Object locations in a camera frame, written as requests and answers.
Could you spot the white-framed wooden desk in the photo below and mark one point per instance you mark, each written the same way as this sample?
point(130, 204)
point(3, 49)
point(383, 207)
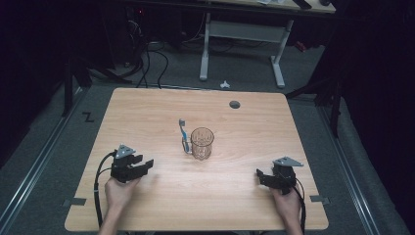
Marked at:
point(244, 31)

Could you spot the blue and grey toothbrush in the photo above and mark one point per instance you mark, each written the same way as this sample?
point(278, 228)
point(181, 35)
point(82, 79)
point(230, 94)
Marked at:
point(184, 133)

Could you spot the metal floor rail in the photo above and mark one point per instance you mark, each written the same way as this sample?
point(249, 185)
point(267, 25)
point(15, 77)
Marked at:
point(352, 176)
point(36, 166)

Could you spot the small white floor object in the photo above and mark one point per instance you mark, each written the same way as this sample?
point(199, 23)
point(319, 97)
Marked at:
point(224, 84)

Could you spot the grey tape strip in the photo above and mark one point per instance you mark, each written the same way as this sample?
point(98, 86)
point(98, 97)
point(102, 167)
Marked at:
point(76, 201)
point(319, 198)

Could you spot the black metal stand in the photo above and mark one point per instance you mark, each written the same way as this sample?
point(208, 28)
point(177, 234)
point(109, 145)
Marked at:
point(68, 91)
point(335, 111)

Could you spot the clear glass mug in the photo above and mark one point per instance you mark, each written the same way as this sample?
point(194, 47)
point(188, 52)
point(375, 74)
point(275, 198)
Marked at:
point(202, 143)

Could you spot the small red object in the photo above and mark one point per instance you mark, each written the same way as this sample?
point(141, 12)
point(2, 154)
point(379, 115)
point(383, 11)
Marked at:
point(300, 46)

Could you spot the person's right hand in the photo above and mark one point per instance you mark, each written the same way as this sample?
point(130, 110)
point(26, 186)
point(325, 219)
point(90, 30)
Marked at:
point(287, 204)

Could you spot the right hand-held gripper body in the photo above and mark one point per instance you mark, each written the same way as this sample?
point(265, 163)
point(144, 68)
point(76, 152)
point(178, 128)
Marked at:
point(285, 176)

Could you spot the person's left hand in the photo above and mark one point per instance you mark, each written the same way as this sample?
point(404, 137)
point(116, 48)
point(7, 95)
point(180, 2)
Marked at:
point(119, 194)

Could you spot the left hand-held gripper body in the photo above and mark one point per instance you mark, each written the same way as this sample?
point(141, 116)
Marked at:
point(123, 168)

